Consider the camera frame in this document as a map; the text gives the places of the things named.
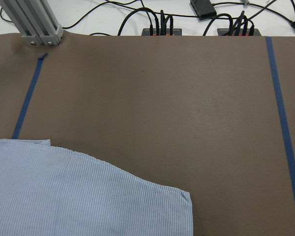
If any black small phone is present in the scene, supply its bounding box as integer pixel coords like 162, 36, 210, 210
190, 0, 217, 20

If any aluminium frame post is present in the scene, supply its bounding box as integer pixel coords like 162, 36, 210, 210
0, 0, 63, 46

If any light blue striped shirt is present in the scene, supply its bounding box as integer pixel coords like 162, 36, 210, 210
0, 139, 193, 236

